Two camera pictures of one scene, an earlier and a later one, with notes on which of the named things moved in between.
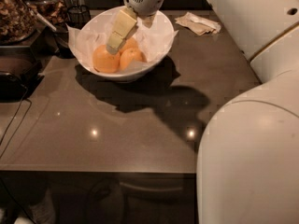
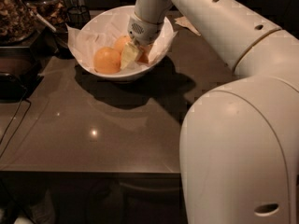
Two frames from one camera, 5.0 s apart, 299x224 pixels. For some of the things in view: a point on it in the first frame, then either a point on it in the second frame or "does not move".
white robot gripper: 146,1 → 144,32
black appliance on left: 20,73 does not move
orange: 104,61 does not move
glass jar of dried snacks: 17,20 does not move
